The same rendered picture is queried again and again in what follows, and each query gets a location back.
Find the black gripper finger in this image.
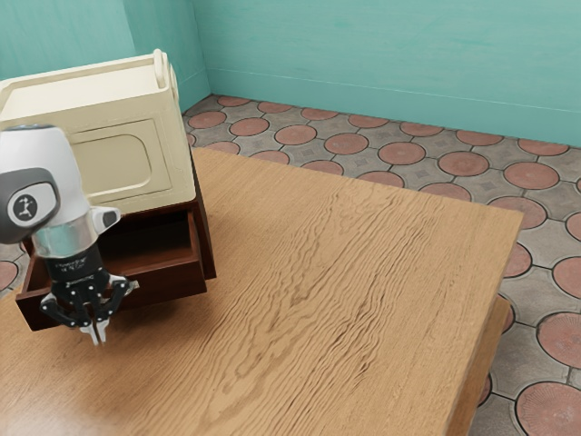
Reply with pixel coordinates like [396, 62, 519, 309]
[92, 274, 130, 346]
[39, 292, 99, 349]

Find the dark brown open drawer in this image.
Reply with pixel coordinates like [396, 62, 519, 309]
[15, 209, 210, 333]

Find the dark brown wooden cabinet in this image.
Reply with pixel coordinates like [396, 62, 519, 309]
[20, 168, 219, 282]

